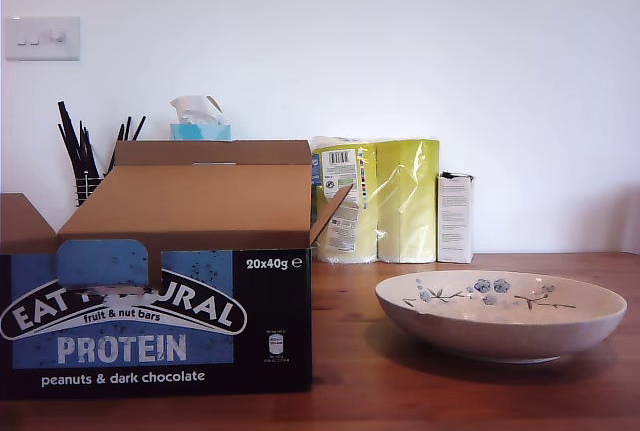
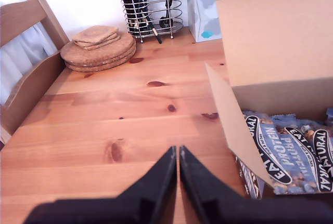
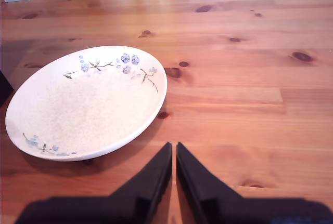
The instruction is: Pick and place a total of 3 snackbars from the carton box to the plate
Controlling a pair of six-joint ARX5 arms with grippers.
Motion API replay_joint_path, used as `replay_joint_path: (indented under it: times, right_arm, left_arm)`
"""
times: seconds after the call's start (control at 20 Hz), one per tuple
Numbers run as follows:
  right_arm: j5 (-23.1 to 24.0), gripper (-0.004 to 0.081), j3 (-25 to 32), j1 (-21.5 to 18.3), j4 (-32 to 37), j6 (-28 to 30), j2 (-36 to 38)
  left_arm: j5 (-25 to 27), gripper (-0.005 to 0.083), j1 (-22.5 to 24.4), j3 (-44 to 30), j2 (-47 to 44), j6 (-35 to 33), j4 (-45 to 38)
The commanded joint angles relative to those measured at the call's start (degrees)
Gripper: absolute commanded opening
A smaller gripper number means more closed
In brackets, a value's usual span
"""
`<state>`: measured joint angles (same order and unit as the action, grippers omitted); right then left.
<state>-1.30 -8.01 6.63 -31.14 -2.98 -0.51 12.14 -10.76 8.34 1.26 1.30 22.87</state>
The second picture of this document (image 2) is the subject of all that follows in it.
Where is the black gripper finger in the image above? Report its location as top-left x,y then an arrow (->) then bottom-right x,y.
179,145 -> 251,224
114,146 -> 179,224

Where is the snack bar carton box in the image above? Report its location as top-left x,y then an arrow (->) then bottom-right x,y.
204,0 -> 333,200

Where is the cloud print tissue box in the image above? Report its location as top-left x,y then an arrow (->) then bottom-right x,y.
186,0 -> 223,43

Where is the blue wrapped snack bar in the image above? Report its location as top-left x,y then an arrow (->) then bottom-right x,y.
270,113 -> 321,193
325,107 -> 333,131
299,120 -> 333,193
243,114 -> 294,191

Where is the round cork trivet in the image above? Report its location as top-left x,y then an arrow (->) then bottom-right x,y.
60,30 -> 135,68
62,43 -> 136,70
65,48 -> 136,73

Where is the square cork coaster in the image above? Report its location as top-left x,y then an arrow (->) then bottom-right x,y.
73,30 -> 121,48
75,34 -> 122,51
71,25 -> 118,44

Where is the white fabric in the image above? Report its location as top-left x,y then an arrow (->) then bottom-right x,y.
0,0 -> 58,105

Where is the wooden chair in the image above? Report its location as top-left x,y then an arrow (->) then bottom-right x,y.
0,0 -> 70,136

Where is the chrome wire utensil holder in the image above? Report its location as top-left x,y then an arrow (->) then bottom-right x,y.
117,0 -> 184,43

